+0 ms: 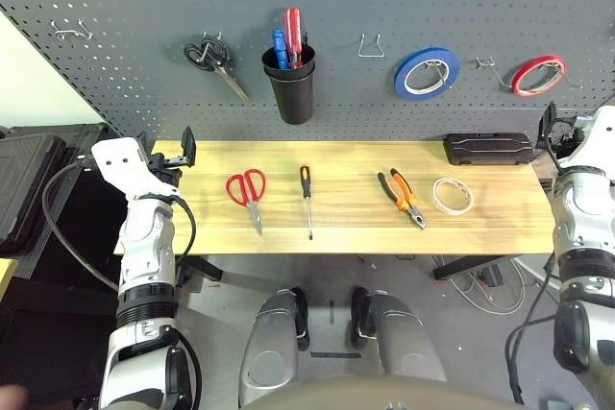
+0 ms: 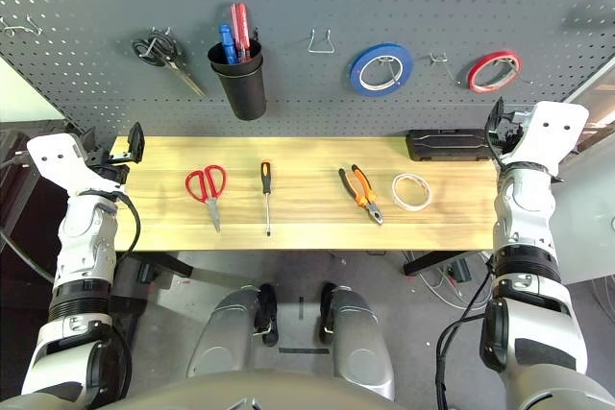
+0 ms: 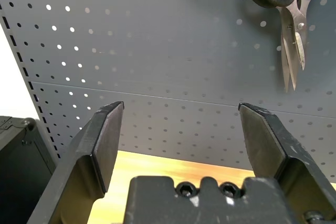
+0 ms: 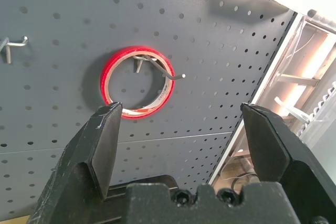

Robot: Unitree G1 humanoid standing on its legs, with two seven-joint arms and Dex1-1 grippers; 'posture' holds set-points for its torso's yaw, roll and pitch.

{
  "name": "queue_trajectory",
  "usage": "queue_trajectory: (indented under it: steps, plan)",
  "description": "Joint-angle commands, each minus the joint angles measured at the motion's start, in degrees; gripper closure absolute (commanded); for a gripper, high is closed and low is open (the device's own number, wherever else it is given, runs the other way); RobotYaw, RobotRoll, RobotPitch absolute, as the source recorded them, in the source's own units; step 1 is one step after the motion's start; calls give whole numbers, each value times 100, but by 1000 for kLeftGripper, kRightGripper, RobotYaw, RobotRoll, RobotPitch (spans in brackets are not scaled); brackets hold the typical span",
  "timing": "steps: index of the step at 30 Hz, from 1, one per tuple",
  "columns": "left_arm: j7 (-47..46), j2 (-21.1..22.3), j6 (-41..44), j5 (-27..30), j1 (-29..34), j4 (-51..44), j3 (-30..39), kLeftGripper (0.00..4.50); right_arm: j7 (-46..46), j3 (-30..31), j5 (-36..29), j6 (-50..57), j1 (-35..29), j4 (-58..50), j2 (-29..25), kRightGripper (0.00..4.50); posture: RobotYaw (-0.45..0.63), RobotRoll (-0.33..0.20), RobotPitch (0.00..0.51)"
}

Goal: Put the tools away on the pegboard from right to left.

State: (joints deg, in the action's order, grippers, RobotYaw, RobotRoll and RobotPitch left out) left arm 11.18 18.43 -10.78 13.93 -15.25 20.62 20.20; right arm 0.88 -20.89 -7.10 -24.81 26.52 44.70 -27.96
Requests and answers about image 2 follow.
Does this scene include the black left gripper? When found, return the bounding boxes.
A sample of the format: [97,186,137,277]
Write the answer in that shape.
[81,122,146,186]

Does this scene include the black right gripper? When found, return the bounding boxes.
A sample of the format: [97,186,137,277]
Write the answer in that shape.
[485,96,532,164]

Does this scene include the white tape roll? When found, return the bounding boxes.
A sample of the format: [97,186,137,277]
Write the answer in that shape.
[390,172,433,212]

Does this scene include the red handled scissors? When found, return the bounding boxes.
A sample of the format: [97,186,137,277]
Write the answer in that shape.
[184,164,227,233]

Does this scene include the orange black pliers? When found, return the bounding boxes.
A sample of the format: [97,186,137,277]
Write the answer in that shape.
[337,163,384,227]

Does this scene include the orange black screwdriver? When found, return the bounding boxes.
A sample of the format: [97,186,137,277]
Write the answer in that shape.
[259,160,273,238]

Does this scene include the red tape roll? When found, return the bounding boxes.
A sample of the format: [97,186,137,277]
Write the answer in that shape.
[467,49,523,94]

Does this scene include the black tool case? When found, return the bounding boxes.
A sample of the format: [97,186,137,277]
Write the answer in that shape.
[406,129,501,162]

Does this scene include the silver double prong hook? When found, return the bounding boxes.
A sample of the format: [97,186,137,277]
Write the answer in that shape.
[0,14,44,38]
[429,51,458,85]
[147,26,173,55]

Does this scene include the black ribbed storage case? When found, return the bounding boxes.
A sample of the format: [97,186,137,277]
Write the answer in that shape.
[0,117,83,257]

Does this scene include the black metal table leg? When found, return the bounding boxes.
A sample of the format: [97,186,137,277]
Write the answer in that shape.
[129,250,194,279]
[403,250,475,277]

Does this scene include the black plastic cup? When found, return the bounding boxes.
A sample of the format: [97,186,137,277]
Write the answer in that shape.
[207,39,267,122]

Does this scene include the blue tape roll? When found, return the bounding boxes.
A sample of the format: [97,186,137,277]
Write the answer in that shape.
[349,42,414,97]

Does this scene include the light grey panel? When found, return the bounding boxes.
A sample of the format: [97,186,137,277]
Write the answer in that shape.
[552,52,615,286]

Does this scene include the black power adapter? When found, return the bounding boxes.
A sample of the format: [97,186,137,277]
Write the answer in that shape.
[449,258,472,284]

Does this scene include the silver robot left leg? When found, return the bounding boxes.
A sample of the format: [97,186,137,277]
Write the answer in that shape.
[185,284,260,380]

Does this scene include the silver robot leg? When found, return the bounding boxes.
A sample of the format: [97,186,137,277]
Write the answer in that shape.
[331,284,398,401]
[185,284,260,380]

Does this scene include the black robot left foot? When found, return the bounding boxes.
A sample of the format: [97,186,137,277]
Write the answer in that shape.
[254,283,280,348]

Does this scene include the black robot foot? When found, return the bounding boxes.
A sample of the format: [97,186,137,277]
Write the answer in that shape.
[254,283,280,348]
[317,282,337,345]

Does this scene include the black robot right foot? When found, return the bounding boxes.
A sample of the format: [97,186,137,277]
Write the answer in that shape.
[317,282,337,345]

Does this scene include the silver robot right leg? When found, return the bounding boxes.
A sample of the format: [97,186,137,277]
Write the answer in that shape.
[331,284,398,401]

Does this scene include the grey robot torso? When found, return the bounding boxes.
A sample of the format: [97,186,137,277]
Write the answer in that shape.
[90,370,419,410]

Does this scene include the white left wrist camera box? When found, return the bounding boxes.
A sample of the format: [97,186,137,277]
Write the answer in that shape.
[26,133,125,198]

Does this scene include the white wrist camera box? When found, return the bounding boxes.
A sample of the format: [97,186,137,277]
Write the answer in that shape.
[499,101,590,176]
[26,133,125,198]

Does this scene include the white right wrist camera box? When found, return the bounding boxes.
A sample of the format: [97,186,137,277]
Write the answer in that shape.
[499,101,590,176]

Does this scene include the black handled scissors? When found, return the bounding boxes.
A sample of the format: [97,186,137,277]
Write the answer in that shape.
[132,27,209,98]

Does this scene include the thick black camera cable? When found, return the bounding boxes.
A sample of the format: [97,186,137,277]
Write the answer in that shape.
[0,227,58,285]

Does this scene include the blue handled screwdriver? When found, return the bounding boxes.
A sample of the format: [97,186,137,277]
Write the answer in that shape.
[218,23,240,65]

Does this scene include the white floor cables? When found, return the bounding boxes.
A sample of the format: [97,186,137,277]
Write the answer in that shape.
[412,251,496,310]

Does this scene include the silver trapezoid wire hook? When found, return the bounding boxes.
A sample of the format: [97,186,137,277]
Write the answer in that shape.
[307,29,336,54]

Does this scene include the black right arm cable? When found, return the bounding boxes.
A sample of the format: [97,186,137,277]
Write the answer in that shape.
[434,255,496,410]

